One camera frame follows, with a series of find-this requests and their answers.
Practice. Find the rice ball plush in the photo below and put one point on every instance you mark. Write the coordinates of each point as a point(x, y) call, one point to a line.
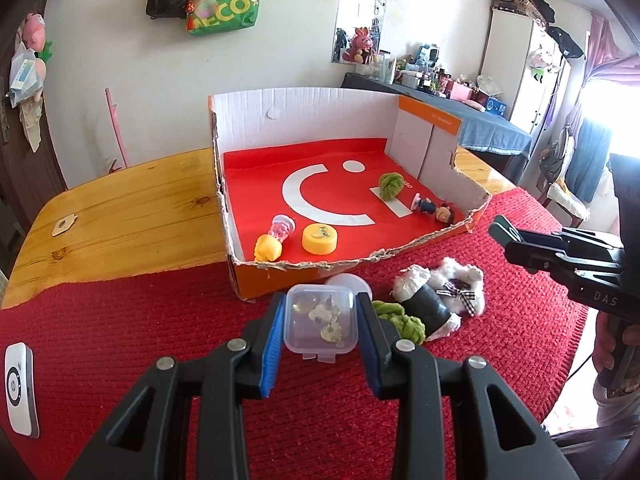
point(430, 305)

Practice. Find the hanging beige cloth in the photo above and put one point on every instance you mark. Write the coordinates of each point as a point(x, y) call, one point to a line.
point(32, 125)

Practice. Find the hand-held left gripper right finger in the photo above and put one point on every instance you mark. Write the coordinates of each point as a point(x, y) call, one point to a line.
point(370, 350)

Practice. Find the black bag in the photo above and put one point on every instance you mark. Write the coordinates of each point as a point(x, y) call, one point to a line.
point(565, 40)

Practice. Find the white handheld device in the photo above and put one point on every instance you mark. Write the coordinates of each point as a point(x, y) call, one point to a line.
point(20, 390)

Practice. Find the beige tag sticker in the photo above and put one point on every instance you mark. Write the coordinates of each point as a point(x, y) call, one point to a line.
point(64, 226)

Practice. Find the dark wooden door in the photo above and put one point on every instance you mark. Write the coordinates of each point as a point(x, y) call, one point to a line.
point(25, 180)

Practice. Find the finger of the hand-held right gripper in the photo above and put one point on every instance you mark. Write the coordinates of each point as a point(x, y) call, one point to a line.
point(545, 260)
point(580, 245)

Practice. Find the large green yarn scrunchie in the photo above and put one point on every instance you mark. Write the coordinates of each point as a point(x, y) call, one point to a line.
point(407, 327)

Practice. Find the cluster of cosmetics bottles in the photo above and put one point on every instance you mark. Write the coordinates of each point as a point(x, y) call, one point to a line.
point(415, 70)

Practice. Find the small doll figure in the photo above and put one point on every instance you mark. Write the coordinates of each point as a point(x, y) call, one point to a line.
point(432, 207)

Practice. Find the orange cardboard box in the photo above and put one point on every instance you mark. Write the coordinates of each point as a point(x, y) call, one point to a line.
point(260, 170)

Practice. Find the white plastic bag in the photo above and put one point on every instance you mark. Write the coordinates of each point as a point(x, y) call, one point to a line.
point(489, 85)

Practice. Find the clear plastic bag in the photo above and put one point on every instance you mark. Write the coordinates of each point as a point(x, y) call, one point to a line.
point(24, 77)

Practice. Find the pink plush toy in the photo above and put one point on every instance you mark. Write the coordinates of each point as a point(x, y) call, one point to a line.
point(34, 30)

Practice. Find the yellow round lid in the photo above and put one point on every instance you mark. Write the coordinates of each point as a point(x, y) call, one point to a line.
point(320, 240)

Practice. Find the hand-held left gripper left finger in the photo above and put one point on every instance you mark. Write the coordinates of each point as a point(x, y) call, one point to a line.
point(271, 355)

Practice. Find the table with blue cloth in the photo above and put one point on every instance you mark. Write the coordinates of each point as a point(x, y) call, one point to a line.
point(485, 130)

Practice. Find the person's right hand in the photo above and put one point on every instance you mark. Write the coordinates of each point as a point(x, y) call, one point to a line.
point(602, 350)

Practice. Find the chair with hanging bags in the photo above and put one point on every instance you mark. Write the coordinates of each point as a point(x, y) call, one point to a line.
point(560, 180)

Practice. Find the blue tissue box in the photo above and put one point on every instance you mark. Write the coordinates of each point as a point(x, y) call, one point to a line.
point(495, 106)

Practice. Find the clear plastic box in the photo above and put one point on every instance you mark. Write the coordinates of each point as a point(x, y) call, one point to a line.
point(320, 320)

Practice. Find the pink stick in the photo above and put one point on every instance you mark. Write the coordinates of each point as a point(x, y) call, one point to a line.
point(116, 130)

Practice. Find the red knitted mat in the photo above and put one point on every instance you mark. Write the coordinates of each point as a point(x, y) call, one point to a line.
point(150, 320)

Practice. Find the purple curtain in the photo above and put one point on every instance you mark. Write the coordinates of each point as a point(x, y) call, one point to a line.
point(610, 55)

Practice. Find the white and green hanging plush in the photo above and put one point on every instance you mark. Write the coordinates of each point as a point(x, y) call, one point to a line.
point(542, 62)

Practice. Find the peach plush with green leaves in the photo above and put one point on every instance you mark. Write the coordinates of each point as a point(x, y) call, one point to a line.
point(46, 57)

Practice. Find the small green yarn scrunchie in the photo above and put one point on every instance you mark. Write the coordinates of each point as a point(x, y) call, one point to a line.
point(391, 186)

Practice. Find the white wardrobe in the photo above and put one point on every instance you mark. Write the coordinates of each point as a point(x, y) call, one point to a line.
point(510, 70)

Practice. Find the dark patterned suitcase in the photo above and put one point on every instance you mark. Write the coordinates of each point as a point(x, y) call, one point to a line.
point(515, 2)

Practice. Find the pink and yellow toy figure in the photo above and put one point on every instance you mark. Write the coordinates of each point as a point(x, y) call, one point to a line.
point(267, 250)

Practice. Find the pink box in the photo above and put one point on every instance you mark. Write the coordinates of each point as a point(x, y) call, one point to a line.
point(461, 91)

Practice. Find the white fluffy scrunchie with bow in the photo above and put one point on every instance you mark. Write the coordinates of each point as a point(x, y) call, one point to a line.
point(467, 280)

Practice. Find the pink bunny plush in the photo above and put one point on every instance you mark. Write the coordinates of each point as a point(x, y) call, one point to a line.
point(361, 45)

